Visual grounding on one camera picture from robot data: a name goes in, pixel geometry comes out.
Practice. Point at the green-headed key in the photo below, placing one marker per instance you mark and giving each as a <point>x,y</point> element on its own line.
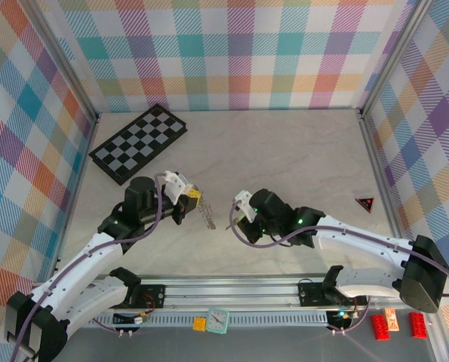
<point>236,221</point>

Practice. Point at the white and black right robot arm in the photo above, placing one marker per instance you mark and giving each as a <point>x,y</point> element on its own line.
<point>360,241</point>

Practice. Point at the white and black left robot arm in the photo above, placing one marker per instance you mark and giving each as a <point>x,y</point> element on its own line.
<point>84,267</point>

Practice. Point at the black and grey chessboard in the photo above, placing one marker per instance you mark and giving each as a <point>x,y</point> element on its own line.
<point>137,143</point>

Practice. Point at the mint green alarm clock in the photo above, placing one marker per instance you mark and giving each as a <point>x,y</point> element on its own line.
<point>217,320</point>

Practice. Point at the red and black triangle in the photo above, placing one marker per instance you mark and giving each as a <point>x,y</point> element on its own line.
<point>366,203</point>

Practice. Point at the yellow toy brick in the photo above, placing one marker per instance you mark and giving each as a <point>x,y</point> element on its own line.
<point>199,324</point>

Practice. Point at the red toy brick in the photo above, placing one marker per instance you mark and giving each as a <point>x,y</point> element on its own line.
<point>418,326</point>
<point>380,327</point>

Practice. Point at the orange wooden block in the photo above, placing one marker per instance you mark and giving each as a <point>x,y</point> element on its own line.
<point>391,320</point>

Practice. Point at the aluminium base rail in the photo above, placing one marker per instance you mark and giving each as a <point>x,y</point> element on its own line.
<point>228,292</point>

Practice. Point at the aluminium side rail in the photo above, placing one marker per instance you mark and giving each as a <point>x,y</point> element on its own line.
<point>75,196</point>
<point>387,196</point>

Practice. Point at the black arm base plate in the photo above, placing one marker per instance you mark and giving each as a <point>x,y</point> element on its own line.
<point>311,294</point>
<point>154,296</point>

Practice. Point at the aluminium corner post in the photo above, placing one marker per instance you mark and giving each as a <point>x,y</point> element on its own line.
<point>62,56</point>
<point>393,56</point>

